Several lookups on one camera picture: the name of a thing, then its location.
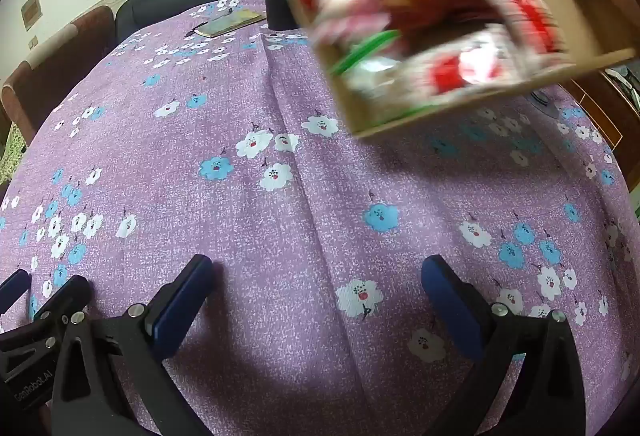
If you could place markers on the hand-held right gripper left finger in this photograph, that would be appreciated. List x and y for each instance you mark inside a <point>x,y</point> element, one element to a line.
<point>175,311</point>

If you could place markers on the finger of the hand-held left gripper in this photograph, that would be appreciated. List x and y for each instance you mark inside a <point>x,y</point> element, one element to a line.
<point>65,298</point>
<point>14,288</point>

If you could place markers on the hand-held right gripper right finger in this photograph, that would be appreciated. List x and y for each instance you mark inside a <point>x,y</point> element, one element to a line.
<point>450,311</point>

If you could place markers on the cardboard box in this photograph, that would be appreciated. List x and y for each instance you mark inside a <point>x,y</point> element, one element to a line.
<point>595,25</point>

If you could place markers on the green cushion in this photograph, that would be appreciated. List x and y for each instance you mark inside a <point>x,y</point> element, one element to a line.
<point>12,155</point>

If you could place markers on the purple floral tablecloth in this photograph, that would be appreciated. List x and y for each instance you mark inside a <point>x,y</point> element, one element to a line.
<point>300,216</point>

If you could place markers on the brown armchair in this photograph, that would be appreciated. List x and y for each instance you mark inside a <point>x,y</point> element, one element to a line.
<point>60,65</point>

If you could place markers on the small black stand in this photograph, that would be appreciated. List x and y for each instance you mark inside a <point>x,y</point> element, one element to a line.
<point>542,99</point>

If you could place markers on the wooden cabinet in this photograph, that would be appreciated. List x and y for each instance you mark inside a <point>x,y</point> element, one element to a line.
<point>600,100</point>

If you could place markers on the black pen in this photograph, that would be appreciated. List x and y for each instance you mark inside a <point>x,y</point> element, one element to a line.
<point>190,33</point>

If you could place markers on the notebook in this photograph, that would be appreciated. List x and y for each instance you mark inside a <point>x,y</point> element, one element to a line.
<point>230,21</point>

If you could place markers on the black sofa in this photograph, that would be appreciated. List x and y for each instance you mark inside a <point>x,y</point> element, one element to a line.
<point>165,5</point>

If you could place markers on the black cup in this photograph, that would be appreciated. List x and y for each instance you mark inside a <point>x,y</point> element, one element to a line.
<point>277,13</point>

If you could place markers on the wall switch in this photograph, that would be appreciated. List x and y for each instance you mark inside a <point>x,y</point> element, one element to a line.
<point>33,41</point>

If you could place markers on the small wall plaque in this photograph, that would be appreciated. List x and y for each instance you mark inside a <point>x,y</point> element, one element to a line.
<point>31,12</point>

